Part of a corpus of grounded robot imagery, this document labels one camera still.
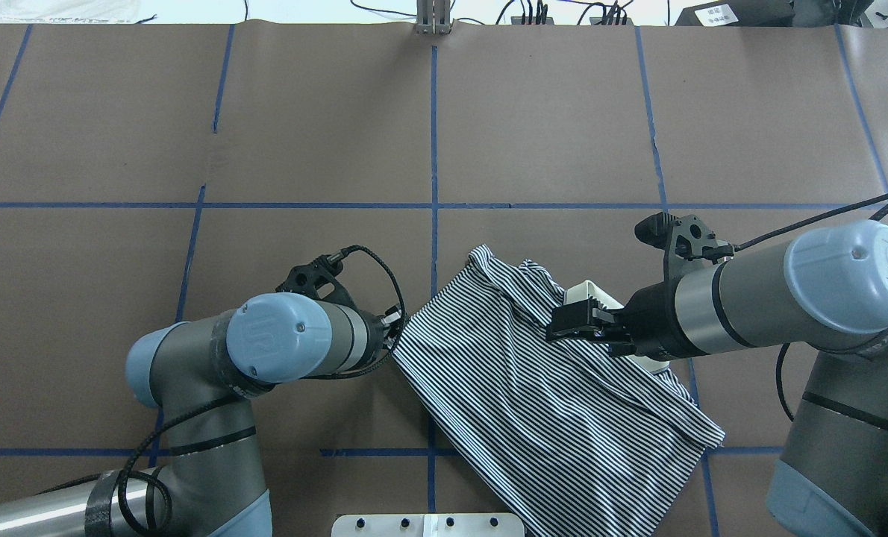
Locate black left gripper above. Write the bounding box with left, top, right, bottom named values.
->
left=362, top=309, right=405, bottom=362

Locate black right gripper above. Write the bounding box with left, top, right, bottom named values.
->
left=545, top=285, right=685, bottom=362

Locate blue white striped polo shirt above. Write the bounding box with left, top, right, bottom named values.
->
left=394, top=245, right=726, bottom=536

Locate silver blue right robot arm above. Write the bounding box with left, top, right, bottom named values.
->
left=545, top=212, right=888, bottom=536

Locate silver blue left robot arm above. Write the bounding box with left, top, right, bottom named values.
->
left=0, top=292, right=407, bottom=536

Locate upper black orange connector box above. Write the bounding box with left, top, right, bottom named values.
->
left=509, top=1, right=552, bottom=26

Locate black box with white label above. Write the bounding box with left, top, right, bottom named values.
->
left=672, top=1, right=795, bottom=28

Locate clear plastic paper sleeve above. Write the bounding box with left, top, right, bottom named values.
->
left=0, top=1, right=141, bottom=24

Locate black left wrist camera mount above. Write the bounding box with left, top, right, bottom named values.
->
left=275, top=251, right=357, bottom=309

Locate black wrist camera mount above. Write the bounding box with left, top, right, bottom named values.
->
left=275, top=251, right=357, bottom=309
left=633, top=212, right=735, bottom=282

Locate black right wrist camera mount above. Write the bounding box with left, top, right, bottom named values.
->
left=633, top=212, right=735, bottom=282

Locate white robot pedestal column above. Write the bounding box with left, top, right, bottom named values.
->
left=331, top=512, right=527, bottom=536

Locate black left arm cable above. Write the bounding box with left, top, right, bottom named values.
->
left=34, top=245, right=407, bottom=535

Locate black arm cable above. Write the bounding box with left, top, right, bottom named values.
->
left=34, top=245, right=407, bottom=535
left=728, top=180, right=888, bottom=421

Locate aluminium frame post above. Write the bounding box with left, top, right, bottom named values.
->
left=413, top=0, right=454, bottom=35

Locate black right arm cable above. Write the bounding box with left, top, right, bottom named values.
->
left=728, top=180, right=888, bottom=421

